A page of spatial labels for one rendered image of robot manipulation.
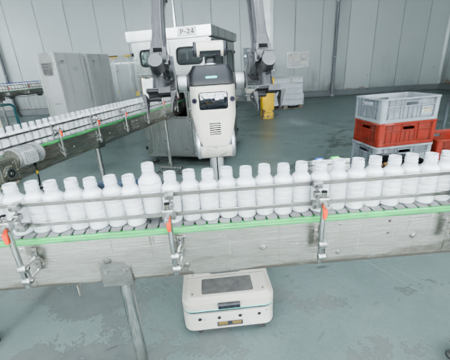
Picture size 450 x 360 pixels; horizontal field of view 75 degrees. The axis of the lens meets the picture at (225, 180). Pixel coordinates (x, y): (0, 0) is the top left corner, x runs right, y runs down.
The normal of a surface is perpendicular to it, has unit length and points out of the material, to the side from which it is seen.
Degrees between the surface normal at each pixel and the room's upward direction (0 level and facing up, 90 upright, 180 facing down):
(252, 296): 31
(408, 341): 0
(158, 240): 90
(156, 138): 90
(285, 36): 90
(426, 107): 90
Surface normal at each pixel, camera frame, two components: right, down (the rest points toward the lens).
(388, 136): 0.18, 0.35
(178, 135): -0.25, 0.36
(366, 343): -0.06, -0.93
